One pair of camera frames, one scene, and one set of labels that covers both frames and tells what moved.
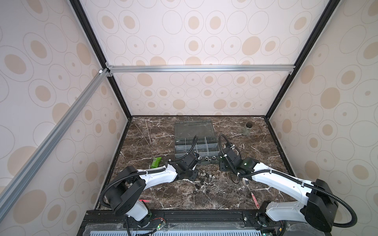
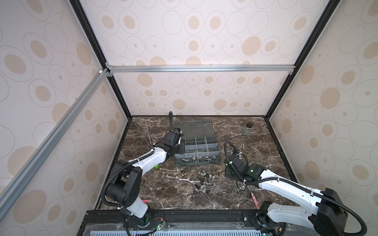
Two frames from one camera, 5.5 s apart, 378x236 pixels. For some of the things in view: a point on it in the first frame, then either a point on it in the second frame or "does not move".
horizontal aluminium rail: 199,69 does not move
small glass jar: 246,130 does not move
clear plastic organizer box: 198,137 does not move
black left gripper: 195,171 → 181,149
